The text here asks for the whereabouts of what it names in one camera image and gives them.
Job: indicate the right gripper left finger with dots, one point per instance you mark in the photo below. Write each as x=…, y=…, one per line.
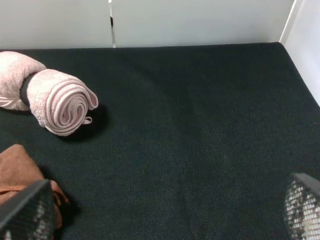
x=29, y=214

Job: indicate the pink rolled towel left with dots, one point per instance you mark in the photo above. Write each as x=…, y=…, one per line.
x=14, y=69

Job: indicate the black table cloth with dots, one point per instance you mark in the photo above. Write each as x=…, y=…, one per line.
x=187, y=143

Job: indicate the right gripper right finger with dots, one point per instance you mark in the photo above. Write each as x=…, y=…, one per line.
x=302, y=207

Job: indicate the pink rolled towel right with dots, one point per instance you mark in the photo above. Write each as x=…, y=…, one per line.
x=60, y=102

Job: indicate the pink rolled towel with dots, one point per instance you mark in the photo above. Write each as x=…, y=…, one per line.
x=60, y=102
x=14, y=69

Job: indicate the brown crumpled cloth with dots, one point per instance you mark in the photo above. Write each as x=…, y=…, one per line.
x=18, y=171

